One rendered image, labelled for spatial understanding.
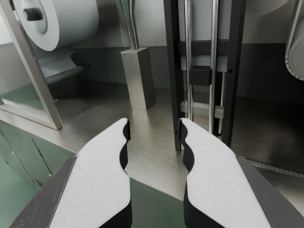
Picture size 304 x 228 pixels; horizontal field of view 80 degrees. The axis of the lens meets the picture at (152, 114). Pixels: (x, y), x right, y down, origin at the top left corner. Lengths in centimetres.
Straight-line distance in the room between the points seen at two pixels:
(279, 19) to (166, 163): 65
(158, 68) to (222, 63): 64
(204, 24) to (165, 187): 41
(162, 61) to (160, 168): 65
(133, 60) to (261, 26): 51
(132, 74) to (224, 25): 48
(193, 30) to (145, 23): 60
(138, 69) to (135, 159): 38
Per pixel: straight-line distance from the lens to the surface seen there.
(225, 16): 46
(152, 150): 62
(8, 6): 83
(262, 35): 88
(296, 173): 61
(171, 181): 53
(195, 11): 47
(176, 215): 62
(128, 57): 81
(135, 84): 84
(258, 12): 55
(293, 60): 57
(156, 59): 106
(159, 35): 102
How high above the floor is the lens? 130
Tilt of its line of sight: 29 degrees down
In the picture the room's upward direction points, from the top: 8 degrees counter-clockwise
